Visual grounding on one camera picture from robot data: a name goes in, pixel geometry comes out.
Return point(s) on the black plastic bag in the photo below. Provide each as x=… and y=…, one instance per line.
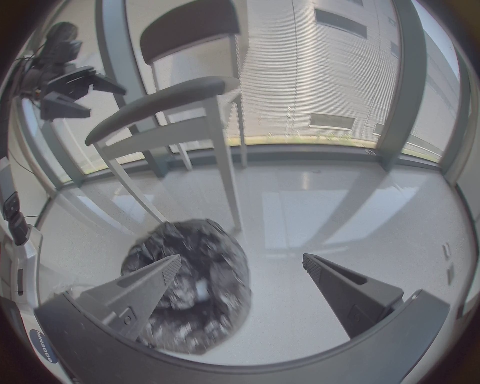
x=210, y=262

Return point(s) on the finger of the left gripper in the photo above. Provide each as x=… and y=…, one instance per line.
x=108, y=84
x=60, y=108

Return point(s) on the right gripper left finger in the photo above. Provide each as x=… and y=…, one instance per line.
x=112, y=305

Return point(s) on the window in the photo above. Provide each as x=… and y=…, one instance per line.
x=408, y=93

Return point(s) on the dark grey white-legged chair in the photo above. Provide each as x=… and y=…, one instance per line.
x=187, y=30

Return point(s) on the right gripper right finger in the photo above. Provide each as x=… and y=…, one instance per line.
x=352, y=303

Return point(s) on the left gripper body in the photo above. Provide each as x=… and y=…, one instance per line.
x=71, y=82

